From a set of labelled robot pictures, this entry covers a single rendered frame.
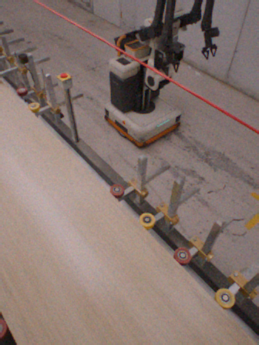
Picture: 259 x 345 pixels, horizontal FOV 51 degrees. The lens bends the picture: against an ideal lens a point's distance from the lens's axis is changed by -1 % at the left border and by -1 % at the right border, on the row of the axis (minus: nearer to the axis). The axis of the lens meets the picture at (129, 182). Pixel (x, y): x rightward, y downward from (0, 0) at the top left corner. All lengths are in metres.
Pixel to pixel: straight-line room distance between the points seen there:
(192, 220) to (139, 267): 1.31
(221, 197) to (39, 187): 1.76
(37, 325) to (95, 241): 0.42
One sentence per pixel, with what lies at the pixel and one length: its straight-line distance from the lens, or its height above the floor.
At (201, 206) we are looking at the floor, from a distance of 2.63.
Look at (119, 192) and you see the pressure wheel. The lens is 1.50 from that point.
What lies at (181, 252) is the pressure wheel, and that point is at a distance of 1.35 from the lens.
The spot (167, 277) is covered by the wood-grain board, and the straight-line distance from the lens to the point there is 1.30.
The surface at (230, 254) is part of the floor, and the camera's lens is 2.46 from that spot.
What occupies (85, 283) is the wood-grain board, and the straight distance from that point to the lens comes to 1.29.
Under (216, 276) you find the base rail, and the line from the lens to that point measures 1.57.
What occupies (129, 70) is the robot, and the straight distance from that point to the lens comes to 2.79.
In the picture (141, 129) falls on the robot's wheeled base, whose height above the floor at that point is 0.28.
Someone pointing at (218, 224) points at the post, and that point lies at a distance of 1.22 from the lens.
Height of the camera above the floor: 2.11
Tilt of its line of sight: 51 degrees down
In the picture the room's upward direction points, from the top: 1 degrees clockwise
